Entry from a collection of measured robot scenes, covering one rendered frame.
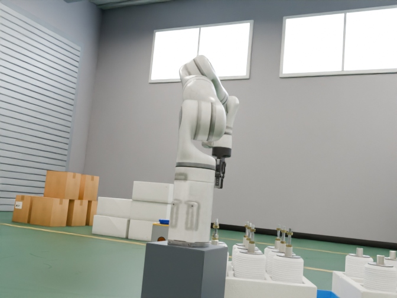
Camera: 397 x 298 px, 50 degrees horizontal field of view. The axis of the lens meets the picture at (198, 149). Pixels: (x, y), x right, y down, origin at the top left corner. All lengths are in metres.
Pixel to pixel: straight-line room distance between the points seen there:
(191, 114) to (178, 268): 0.33
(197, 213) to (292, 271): 0.53
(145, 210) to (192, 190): 3.11
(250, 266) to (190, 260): 0.48
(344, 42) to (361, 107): 1.02
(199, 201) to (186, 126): 0.17
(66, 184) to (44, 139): 2.58
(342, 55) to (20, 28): 4.88
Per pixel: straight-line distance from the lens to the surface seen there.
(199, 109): 0.96
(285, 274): 1.38
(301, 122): 6.65
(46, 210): 4.88
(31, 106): 7.23
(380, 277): 1.46
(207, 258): 0.91
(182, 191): 0.94
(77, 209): 5.12
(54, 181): 5.04
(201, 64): 1.35
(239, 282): 1.33
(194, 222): 0.92
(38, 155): 7.33
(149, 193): 4.00
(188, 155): 0.94
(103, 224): 4.28
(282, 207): 6.56
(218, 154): 1.60
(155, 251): 0.94
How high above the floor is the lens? 0.40
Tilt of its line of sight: 7 degrees up
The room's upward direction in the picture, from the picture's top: 5 degrees clockwise
